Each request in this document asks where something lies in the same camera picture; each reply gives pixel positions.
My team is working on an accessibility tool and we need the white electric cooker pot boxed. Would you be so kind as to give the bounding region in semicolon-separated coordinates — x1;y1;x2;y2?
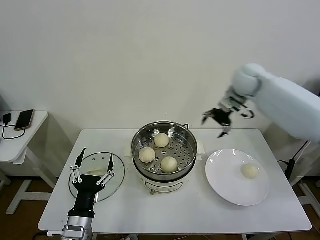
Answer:
124;139;206;196

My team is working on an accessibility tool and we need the black charging cable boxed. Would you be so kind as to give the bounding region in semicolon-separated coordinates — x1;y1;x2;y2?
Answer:
1;123;26;141

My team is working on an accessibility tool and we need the white round plate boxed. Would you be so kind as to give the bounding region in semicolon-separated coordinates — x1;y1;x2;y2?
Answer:
204;149;271;207

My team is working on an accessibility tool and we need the black power cable with adapter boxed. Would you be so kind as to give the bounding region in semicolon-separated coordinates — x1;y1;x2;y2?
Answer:
277;139;311;181

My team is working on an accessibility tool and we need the stainless steel steamer basket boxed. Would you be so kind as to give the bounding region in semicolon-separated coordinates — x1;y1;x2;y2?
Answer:
131;121;198;176

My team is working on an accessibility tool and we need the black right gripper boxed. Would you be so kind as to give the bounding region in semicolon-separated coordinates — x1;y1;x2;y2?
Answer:
201;108;233;139

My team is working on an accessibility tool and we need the gold smartphone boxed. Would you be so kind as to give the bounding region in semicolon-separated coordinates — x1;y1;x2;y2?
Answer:
14;109;35;132

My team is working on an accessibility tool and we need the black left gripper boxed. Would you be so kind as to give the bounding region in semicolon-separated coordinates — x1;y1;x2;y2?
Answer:
67;147;116;219

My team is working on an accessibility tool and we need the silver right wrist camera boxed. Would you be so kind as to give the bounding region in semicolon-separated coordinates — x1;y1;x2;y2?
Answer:
219;96;247;113

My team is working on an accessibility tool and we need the white steamed baozi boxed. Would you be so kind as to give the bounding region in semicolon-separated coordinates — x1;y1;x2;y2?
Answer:
154;133;170;148
138;146;157;163
240;163;259;180
160;156;179;174

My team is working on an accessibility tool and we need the round glass pot lid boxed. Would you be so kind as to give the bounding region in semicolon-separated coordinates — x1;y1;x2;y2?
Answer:
68;151;126;203

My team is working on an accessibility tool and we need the white side table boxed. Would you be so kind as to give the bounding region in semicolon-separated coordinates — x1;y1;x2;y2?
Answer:
0;110;57;216
288;138;320;213

